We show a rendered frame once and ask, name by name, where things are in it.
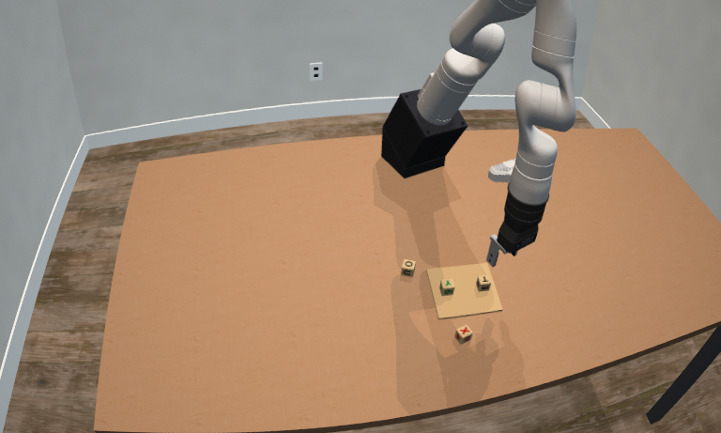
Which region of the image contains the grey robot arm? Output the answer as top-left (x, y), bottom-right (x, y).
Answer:
top-left (417, 0), bottom-right (576, 179)

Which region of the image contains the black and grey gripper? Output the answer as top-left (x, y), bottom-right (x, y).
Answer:
top-left (486, 158), bottom-right (552, 267)

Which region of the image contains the beige square mat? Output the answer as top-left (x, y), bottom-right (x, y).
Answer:
top-left (426, 263), bottom-right (503, 319)

